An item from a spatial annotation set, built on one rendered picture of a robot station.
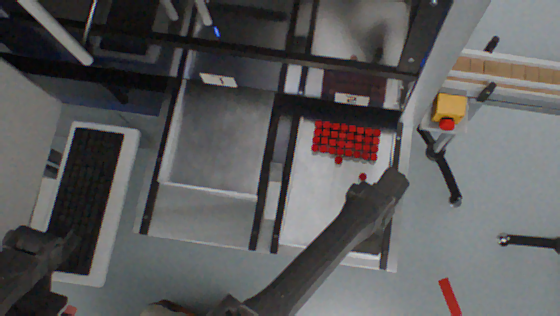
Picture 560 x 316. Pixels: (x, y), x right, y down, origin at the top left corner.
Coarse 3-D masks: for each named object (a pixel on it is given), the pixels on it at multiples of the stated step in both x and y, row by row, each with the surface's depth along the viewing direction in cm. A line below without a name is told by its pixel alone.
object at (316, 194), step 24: (384, 144) 144; (312, 168) 142; (336, 168) 142; (360, 168) 142; (384, 168) 142; (288, 192) 137; (312, 192) 140; (336, 192) 140; (288, 216) 138; (312, 216) 138; (336, 216) 138; (288, 240) 137
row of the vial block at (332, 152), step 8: (312, 144) 139; (312, 152) 140; (320, 152) 139; (328, 152) 139; (336, 152) 138; (344, 152) 140; (352, 160) 142; (360, 160) 141; (368, 160) 140; (376, 160) 138
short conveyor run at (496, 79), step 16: (464, 48) 146; (464, 64) 145; (480, 64) 145; (496, 64) 146; (512, 64) 146; (528, 64) 143; (544, 64) 142; (448, 80) 144; (464, 80) 144; (480, 80) 144; (496, 80) 140; (512, 80) 140; (528, 80) 145; (544, 80) 145; (480, 96) 144; (496, 96) 144; (512, 96) 143; (528, 96) 143; (544, 96) 143; (544, 112) 150
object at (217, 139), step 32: (192, 96) 146; (224, 96) 146; (256, 96) 147; (192, 128) 144; (224, 128) 144; (256, 128) 144; (192, 160) 141; (224, 160) 142; (256, 160) 142; (256, 192) 137
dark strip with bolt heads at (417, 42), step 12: (420, 0) 86; (432, 0) 85; (444, 0) 85; (420, 12) 89; (432, 12) 89; (420, 24) 93; (432, 24) 93; (408, 36) 98; (420, 36) 97; (432, 36) 97; (408, 48) 103; (420, 48) 102; (408, 60) 107; (420, 60) 107; (408, 72) 113
